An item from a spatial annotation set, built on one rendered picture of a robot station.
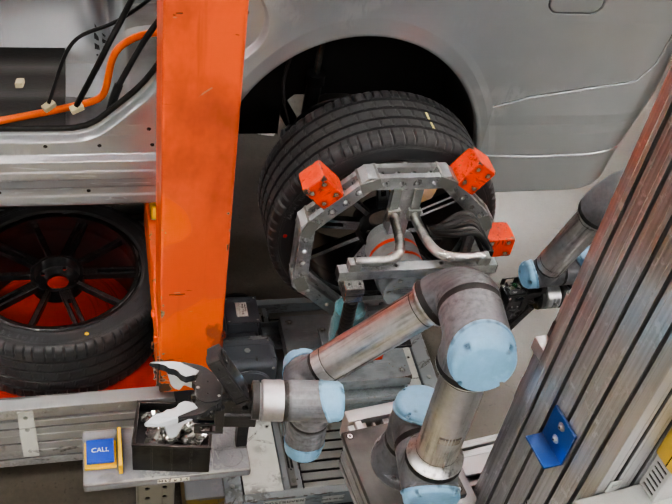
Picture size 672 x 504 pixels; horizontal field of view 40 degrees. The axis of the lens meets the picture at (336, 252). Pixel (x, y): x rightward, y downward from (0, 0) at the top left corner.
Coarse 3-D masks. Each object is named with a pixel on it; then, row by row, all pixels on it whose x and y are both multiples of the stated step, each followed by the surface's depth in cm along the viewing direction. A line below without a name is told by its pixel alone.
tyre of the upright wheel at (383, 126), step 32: (352, 96) 251; (384, 96) 250; (416, 96) 255; (320, 128) 247; (352, 128) 241; (384, 128) 241; (416, 128) 242; (448, 128) 249; (288, 160) 248; (320, 160) 240; (352, 160) 238; (384, 160) 241; (416, 160) 243; (448, 160) 245; (288, 192) 243; (480, 192) 256; (288, 224) 250; (288, 256) 258
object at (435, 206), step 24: (384, 192) 253; (336, 216) 256; (360, 216) 258; (432, 216) 284; (336, 240) 263; (360, 240) 263; (456, 240) 270; (312, 264) 267; (336, 264) 279; (336, 288) 272
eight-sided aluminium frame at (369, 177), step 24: (360, 168) 237; (384, 168) 237; (408, 168) 239; (432, 168) 241; (360, 192) 237; (456, 192) 243; (312, 216) 239; (480, 216) 251; (312, 240) 244; (312, 288) 257
